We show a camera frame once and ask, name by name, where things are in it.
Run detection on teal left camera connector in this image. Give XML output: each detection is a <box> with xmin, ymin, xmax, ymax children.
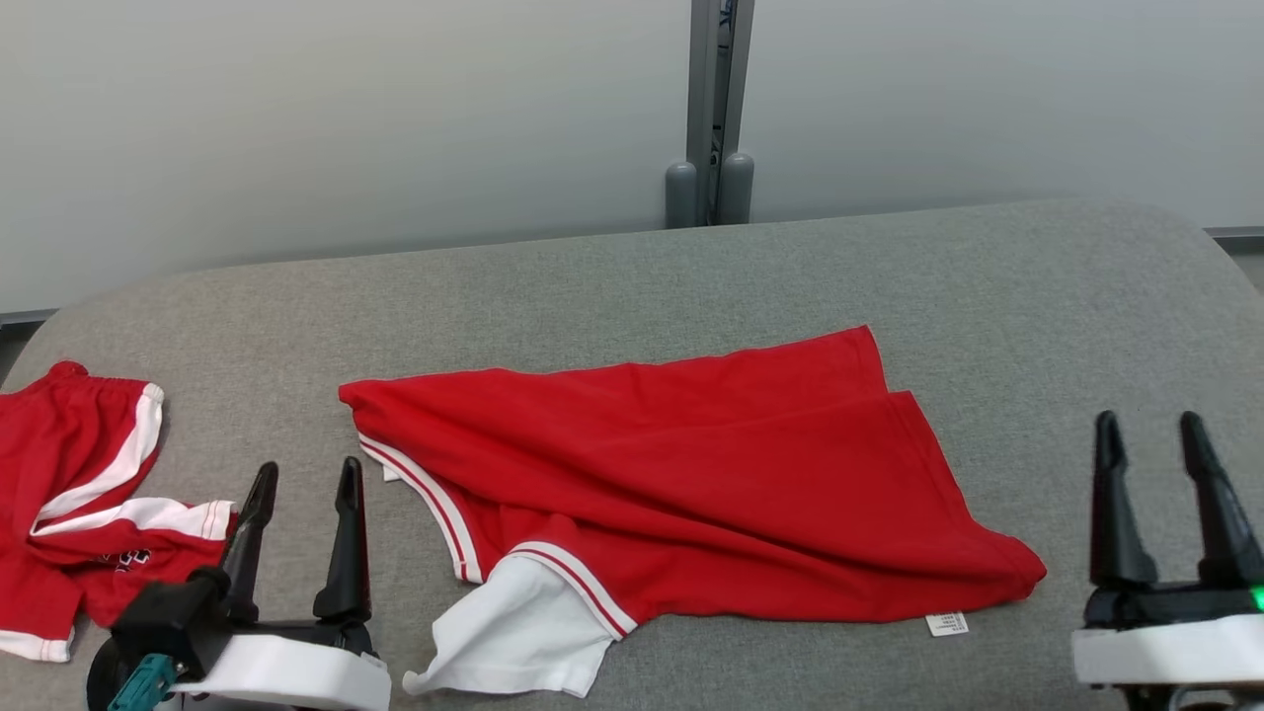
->
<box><xmin>107</xmin><ymin>654</ymin><xmax>187</xmax><ymax>711</ymax></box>

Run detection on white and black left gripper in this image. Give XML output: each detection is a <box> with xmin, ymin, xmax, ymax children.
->
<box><xmin>170</xmin><ymin>455</ymin><xmax>393</xmax><ymax>711</ymax></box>

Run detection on grey metal partition post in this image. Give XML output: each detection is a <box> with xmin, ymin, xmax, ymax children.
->
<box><xmin>664</xmin><ymin>0</ymin><xmax>757</xmax><ymax>230</ymax></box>

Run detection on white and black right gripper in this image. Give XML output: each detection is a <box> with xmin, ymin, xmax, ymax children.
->
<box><xmin>1071</xmin><ymin>409</ymin><xmax>1264</xmax><ymax>688</ymax></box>

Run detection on red shorts with white stripes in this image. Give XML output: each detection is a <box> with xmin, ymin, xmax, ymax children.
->
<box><xmin>0</xmin><ymin>360</ymin><xmax>238</xmax><ymax>663</ymax></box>

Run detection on red jersey with white sleeves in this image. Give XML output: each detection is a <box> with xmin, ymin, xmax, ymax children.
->
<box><xmin>338</xmin><ymin>324</ymin><xmax>1048</xmax><ymax>699</ymax></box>

